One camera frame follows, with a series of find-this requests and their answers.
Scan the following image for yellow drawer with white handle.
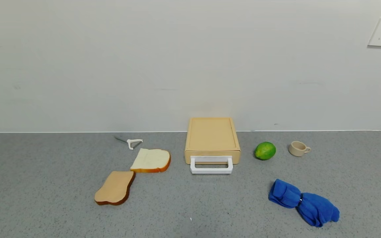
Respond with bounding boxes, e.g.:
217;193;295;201
186;150;240;174

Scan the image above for yellow drawer cabinet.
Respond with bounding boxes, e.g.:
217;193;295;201
185;117;241;165

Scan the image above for white bread slice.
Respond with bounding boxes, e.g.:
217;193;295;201
130;148;171;173

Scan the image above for white peeler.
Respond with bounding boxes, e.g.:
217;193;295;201
114;136;143;150

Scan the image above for green lime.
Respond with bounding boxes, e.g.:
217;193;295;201
254;141;276;161

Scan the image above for brown toast slice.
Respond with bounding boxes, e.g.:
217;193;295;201
94;171;135;206

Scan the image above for beige cup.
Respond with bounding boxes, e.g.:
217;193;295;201
289;141;311;157

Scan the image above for blue rolled cloth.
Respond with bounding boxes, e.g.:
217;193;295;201
269;179;340;228

